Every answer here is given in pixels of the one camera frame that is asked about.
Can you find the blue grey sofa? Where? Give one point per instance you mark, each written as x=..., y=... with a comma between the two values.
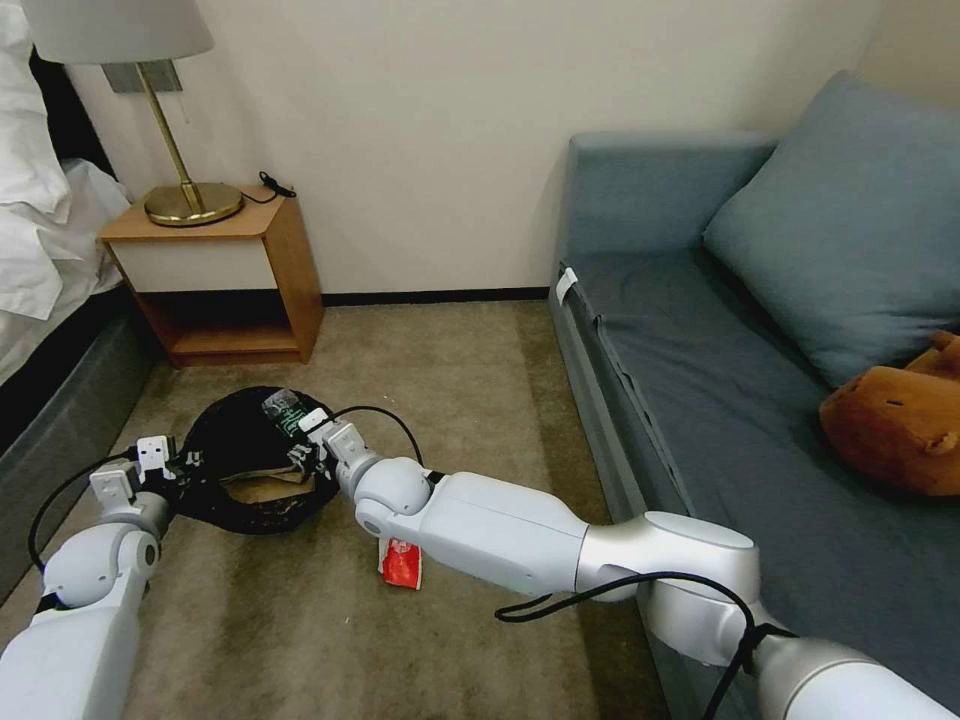
x=712, y=420

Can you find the blue grey cushion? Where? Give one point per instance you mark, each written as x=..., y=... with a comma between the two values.
x=847, y=247

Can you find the brass table lamp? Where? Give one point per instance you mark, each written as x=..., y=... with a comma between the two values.
x=180, y=150

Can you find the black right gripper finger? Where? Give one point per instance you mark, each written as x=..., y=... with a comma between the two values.
x=300, y=451
x=300, y=471

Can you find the red white paper wrapper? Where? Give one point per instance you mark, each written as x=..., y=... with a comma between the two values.
x=401, y=566

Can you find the black baseboard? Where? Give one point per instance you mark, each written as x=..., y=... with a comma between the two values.
x=435, y=297

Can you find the brown plush toy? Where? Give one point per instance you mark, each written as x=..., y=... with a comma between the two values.
x=892, y=431

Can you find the grey wall switch panel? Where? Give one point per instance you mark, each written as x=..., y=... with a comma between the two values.
x=166, y=75

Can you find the white sofa tag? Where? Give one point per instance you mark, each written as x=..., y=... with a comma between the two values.
x=568, y=285

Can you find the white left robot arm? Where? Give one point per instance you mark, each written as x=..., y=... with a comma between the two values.
x=71, y=645

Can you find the black headboard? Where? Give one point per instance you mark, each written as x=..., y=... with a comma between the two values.
x=71, y=112

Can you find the grey bed base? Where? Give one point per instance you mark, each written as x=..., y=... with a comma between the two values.
x=52, y=420

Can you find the brown crumpled paper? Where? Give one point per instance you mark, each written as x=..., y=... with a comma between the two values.
x=262, y=487

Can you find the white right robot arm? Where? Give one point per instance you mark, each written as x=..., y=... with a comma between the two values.
x=517, y=529

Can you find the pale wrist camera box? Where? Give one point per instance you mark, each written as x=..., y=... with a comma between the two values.
x=313, y=421
x=154, y=453

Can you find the wooden nightstand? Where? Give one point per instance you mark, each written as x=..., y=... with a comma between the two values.
x=225, y=262

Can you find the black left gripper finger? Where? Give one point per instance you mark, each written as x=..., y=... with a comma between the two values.
x=192, y=457
x=190, y=481

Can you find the white duvet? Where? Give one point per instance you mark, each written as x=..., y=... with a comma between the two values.
x=37, y=187

